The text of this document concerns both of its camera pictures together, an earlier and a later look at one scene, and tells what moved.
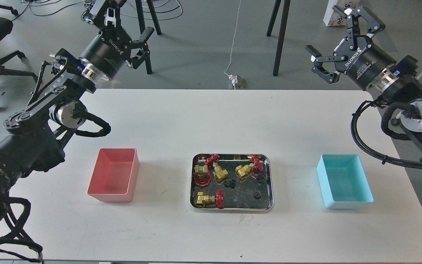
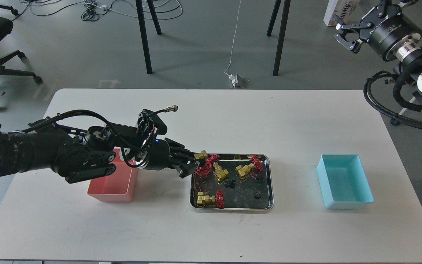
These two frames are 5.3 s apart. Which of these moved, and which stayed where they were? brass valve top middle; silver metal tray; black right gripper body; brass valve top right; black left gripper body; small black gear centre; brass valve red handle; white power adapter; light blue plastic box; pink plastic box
Moved: black left gripper body; brass valve red handle; black right gripper body
Stayed: white power adapter; small black gear centre; brass valve top right; light blue plastic box; pink plastic box; brass valve top middle; silver metal tray
